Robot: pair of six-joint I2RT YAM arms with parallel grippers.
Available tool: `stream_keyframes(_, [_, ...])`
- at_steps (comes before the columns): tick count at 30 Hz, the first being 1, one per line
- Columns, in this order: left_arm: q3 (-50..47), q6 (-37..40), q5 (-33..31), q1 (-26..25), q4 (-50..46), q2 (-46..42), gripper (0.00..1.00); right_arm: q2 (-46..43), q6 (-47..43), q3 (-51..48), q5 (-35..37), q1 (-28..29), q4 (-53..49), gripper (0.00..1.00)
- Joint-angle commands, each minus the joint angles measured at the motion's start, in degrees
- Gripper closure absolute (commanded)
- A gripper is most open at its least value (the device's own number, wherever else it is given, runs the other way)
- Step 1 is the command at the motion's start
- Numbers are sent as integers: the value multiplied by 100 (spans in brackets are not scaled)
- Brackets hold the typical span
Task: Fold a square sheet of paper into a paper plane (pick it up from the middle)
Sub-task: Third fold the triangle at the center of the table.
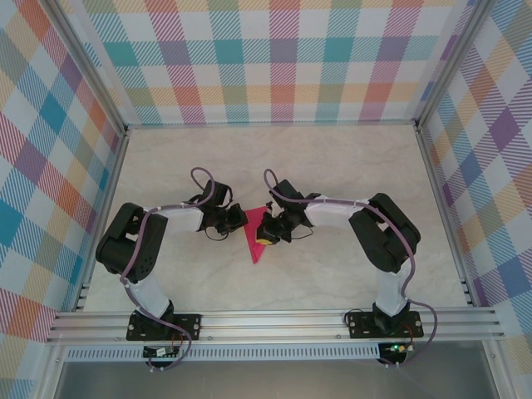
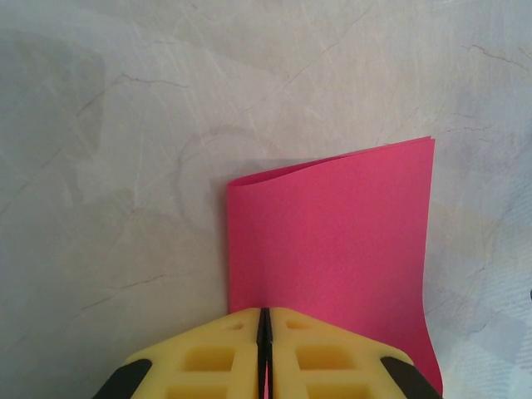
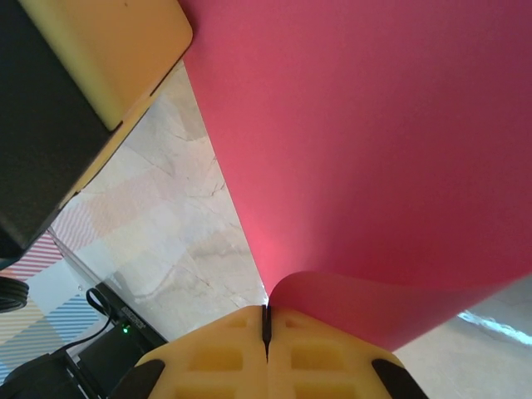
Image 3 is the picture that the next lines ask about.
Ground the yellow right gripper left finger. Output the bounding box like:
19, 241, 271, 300
108, 305, 271, 399

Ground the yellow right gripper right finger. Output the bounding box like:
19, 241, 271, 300
265, 306, 431, 399

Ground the black controller box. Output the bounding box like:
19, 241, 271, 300
76, 285, 170, 399

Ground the black controller wire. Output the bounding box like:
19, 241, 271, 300
62, 286, 121, 354

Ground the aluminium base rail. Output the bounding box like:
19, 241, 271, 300
47, 226, 113, 300

